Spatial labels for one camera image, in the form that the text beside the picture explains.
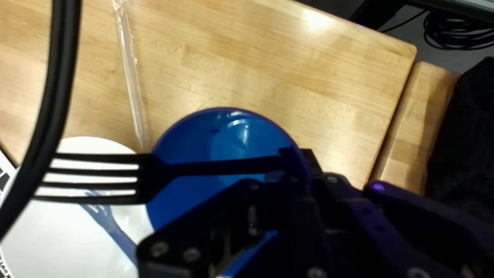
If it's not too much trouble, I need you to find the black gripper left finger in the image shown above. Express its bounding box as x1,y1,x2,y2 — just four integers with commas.
138,148,331,278

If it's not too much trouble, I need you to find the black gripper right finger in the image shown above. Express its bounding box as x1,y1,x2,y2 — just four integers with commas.
329,173,494,278

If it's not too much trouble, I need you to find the blue plastic cup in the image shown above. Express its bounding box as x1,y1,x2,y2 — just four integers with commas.
145,105,311,278

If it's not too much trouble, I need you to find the black plastic fork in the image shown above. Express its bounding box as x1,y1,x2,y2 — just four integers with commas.
37,153,286,204

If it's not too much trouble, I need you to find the white bowl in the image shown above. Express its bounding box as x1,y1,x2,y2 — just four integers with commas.
0,136,156,278

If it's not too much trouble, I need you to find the clear plastic straw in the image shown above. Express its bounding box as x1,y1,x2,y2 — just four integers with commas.
111,0,148,150

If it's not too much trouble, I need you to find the coiled black cable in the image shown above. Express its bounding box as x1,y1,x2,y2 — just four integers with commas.
380,6,494,52

